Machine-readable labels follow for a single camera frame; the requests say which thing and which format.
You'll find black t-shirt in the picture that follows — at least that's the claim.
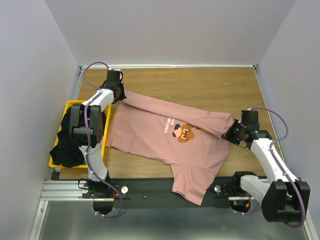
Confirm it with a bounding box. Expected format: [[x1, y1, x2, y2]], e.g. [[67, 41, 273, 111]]
[[49, 107, 85, 168]]

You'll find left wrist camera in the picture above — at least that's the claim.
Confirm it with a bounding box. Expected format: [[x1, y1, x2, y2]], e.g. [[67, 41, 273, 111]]
[[106, 69, 124, 83]]

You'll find pink printed t-shirt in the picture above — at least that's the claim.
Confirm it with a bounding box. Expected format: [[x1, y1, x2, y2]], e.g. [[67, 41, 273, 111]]
[[106, 91, 233, 205]]

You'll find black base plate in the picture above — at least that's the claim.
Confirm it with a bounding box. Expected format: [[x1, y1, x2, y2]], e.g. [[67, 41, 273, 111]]
[[82, 176, 261, 210]]

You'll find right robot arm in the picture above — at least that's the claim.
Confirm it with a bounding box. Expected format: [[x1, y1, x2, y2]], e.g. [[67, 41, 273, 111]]
[[222, 119, 311, 228]]

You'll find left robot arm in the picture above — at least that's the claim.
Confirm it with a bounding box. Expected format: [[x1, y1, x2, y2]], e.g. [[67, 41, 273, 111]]
[[69, 80, 126, 194]]

